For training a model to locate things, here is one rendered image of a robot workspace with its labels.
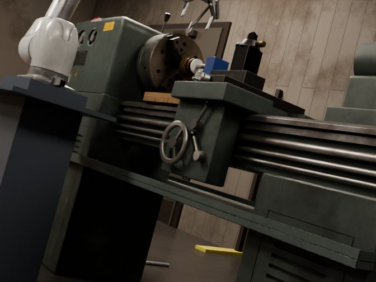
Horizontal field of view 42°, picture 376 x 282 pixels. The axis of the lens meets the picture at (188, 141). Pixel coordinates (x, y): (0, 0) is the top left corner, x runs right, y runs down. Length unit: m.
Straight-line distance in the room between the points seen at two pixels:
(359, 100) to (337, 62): 2.85
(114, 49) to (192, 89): 0.78
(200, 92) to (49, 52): 0.65
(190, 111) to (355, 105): 0.56
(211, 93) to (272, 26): 3.31
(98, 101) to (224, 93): 0.95
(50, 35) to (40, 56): 0.09
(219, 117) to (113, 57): 0.92
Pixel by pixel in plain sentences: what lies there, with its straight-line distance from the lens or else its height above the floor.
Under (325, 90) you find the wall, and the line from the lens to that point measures 4.31.
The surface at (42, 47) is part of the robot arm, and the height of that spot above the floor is 0.94.
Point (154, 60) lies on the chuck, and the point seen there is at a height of 1.06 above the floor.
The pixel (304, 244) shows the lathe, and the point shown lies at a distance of 1.23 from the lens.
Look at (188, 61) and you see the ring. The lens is 2.27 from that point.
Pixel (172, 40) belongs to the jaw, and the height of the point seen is 1.18.
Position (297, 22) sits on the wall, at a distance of 4.73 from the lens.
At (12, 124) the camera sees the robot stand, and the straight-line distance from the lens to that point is 1.94.
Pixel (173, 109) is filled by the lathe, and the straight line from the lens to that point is 2.00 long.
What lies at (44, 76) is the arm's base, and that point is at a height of 0.83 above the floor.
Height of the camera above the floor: 0.64
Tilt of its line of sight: 3 degrees up
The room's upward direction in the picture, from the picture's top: 15 degrees clockwise
